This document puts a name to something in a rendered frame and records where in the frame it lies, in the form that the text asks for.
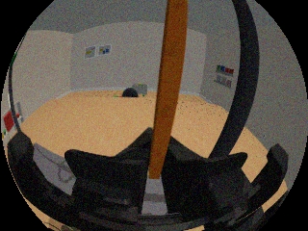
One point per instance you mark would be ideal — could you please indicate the grey loop with orange handle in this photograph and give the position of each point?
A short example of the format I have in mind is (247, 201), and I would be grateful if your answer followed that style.
(169, 81)

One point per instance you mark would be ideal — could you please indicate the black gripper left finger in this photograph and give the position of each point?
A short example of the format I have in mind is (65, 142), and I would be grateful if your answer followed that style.
(125, 170)

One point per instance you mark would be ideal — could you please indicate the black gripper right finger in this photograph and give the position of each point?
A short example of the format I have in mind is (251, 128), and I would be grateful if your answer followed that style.
(183, 170)

